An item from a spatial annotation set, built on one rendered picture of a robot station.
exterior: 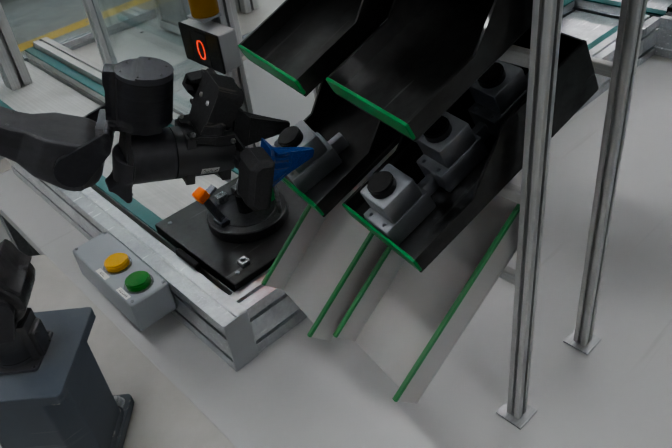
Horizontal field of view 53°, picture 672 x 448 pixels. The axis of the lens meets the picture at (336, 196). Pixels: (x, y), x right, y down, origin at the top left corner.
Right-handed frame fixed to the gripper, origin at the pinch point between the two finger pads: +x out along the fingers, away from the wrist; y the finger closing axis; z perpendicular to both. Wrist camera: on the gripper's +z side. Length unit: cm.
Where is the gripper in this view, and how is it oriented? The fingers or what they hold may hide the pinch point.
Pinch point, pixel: (274, 141)
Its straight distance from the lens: 79.6
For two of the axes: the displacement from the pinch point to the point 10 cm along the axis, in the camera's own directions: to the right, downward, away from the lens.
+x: 8.8, -1.4, 4.5
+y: -4.6, -5.3, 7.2
